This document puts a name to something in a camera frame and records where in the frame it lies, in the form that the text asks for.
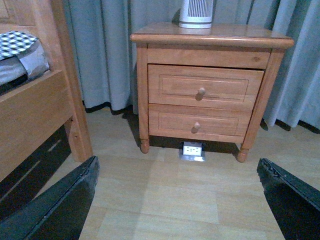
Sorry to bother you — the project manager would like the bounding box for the plastic-wrapped mattress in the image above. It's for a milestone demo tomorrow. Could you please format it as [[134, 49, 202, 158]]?
[[0, 40, 50, 85]]

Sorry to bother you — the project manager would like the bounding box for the floor power outlet box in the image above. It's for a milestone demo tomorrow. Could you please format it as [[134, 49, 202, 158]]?
[[178, 141, 206, 162]]

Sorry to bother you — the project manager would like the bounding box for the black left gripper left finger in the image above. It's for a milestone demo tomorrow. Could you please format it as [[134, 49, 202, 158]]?
[[0, 156, 100, 240]]

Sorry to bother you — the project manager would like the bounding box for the wooden bed frame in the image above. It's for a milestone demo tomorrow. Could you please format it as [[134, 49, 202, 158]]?
[[0, 0, 93, 179]]

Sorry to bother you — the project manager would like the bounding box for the grey-green curtain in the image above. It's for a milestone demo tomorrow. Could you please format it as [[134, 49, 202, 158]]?
[[63, 0, 320, 128]]

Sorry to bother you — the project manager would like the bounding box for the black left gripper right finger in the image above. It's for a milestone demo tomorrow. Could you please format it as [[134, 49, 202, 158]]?
[[257, 158, 320, 240]]

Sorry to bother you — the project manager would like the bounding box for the wooden drawer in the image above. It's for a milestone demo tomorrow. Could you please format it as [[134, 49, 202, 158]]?
[[149, 104, 251, 143], [148, 64, 264, 112]]

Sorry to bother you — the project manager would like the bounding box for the wooden nightstand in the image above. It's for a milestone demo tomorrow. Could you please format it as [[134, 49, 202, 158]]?
[[130, 22, 294, 163]]

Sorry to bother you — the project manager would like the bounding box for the checkered bed sheet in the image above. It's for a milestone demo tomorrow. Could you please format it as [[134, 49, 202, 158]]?
[[0, 31, 38, 61]]

